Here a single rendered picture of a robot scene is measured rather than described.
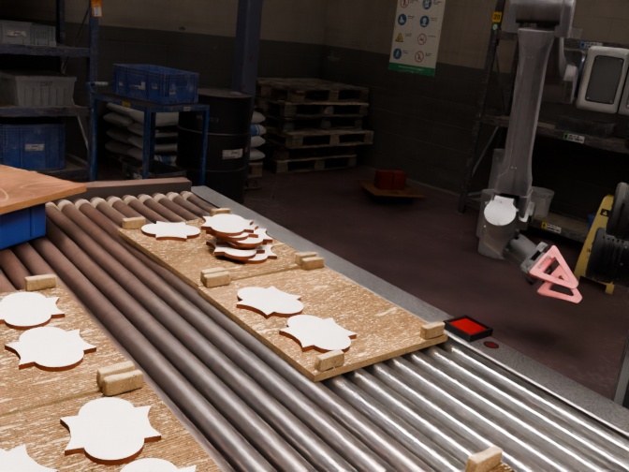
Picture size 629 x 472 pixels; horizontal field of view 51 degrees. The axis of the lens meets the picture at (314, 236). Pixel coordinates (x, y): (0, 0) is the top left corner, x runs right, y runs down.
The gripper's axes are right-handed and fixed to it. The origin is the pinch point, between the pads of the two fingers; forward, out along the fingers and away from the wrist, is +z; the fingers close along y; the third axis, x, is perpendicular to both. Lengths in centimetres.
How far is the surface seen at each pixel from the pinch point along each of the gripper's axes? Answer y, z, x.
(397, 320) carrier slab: -3.8, -23.6, -26.0
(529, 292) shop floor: -306, -89, 35
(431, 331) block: -0.5, -15.5, -22.8
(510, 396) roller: 2.9, 4.4, -22.3
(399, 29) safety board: -425, -403, 189
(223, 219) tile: -5, -77, -37
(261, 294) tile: 8, -46, -41
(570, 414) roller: 1.2, 13.3, -17.8
